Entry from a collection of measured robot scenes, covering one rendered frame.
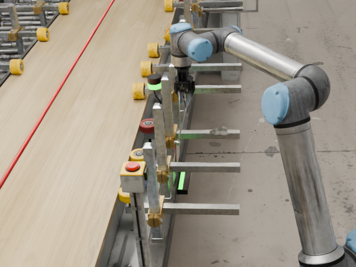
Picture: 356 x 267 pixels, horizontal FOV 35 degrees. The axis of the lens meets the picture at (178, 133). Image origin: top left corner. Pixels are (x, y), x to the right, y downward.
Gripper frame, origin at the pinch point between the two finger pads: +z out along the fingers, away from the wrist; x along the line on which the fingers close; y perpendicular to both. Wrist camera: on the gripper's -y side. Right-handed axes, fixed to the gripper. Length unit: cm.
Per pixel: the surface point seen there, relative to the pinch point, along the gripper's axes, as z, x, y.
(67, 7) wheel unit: 5, -96, -151
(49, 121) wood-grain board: 11, -65, -5
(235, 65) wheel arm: 5, 21, -50
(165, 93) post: -7.3, -7.8, 4.2
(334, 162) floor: 101, 85, -104
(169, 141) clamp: 15.0, -7.2, 6.9
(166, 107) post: -0.6, -7.8, 4.2
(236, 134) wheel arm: 15.6, 21.8, 0.0
